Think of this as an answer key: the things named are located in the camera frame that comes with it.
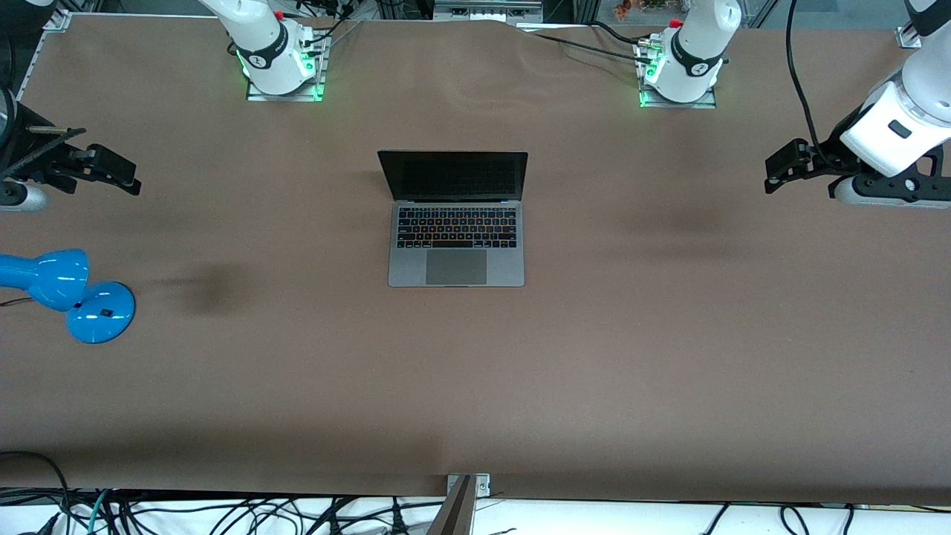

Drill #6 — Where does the blue desk lamp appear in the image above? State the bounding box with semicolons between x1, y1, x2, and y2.
0;249;137;345

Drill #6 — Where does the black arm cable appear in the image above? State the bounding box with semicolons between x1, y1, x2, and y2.
0;128;87;181
785;0;827;161

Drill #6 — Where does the metal post with bracket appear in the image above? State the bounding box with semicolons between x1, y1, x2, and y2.
427;473;492;535

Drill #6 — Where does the black base cable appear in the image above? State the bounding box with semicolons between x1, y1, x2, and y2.
591;21;656;47
299;0;366;50
520;28;649;65

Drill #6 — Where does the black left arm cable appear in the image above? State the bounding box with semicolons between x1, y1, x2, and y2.
785;0;827;161

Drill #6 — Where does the grey metal frame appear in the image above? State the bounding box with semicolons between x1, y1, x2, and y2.
433;0;545;24

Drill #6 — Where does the teal cable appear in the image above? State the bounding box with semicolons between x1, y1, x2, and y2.
87;489;113;535

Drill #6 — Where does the grey laptop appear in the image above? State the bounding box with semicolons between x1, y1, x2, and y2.
377;150;530;288

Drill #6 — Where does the brown table cover sheet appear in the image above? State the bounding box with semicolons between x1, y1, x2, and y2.
0;15;951;506

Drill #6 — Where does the black looped floor cable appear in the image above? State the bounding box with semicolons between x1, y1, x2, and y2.
0;450;72;535

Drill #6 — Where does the aluminium table edge rail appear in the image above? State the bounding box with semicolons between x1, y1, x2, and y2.
13;30;54;103

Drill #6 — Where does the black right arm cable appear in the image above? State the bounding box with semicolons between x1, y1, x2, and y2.
0;128;87;181

